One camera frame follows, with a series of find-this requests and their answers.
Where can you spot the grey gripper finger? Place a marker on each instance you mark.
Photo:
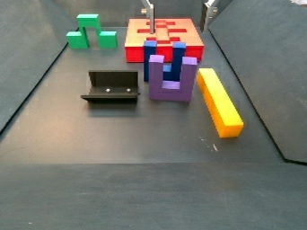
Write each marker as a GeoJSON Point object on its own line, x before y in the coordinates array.
{"type": "Point", "coordinates": [149, 11]}
{"type": "Point", "coordinates": [210, 10]}

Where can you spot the purple U-shaped block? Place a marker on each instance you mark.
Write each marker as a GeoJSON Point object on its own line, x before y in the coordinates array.
{"type": "Point", "coordinates": [170, 90]}

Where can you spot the red slotted board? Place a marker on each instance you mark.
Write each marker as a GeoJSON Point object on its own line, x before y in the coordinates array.
{"type": "Point", "coordinates": [170, 30]}

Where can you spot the green stepped arch block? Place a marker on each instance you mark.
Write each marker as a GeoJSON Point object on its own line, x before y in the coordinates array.
{"type": "Point", "coordinates": [78, 38]}

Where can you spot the blue U-shaped block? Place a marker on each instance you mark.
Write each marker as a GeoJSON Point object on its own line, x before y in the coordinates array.
{"type": "Point", "coordinates": [173, 69]}

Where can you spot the yellow long bar block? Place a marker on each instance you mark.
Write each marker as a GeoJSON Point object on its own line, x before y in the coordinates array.
{"type": "Point", "coordinates": [223, 112]}

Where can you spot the black angled bracket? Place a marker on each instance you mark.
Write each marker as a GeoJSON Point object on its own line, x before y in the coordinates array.
{"type": "Point", "coordinates": [112, 85]}

